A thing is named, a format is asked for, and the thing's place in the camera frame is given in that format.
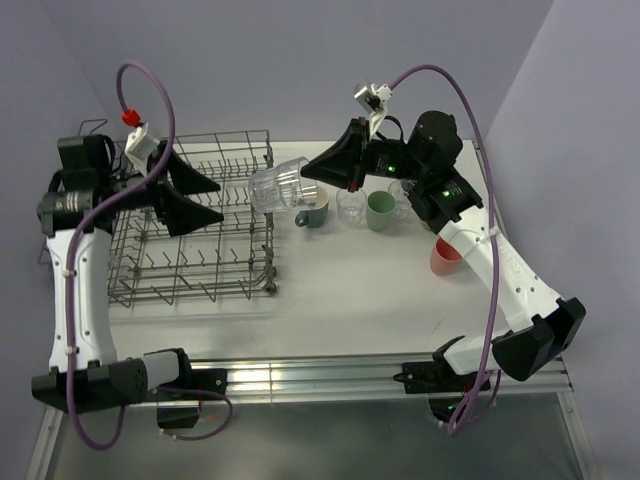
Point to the green ceramic cup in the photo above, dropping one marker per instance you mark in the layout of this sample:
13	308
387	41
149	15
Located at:
379	210

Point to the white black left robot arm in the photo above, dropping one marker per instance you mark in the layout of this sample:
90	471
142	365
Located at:
79	250

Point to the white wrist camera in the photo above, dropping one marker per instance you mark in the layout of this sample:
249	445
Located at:
142	142
373	99

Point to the pink cup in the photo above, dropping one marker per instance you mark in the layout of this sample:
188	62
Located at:
444	259

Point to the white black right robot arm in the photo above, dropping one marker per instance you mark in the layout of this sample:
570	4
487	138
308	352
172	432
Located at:
541	324

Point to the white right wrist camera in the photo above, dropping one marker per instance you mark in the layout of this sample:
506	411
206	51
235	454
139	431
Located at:
373	99

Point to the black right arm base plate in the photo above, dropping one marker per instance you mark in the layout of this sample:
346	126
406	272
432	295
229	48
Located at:
428	377

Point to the clear faceted glass tumbler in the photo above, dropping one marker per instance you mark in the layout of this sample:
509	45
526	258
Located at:
283	188

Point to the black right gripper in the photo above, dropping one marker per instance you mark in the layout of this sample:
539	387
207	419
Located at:
345	163

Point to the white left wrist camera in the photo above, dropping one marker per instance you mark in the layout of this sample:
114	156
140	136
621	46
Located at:
142	142

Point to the aluminium mounting rail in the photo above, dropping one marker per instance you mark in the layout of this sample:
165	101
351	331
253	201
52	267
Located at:
310	375

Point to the clear glass mug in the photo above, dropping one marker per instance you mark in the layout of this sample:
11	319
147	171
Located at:
399	190

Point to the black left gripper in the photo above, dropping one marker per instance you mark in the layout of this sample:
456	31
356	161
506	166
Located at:
179	213

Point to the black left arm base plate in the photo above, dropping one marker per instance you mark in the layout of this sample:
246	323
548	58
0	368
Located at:
187	410

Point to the grey wire dish rack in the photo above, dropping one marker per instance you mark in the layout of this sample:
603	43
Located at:
192	233

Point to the grey-blue mug cream inside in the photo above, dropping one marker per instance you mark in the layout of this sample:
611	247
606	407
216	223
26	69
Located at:
314	218

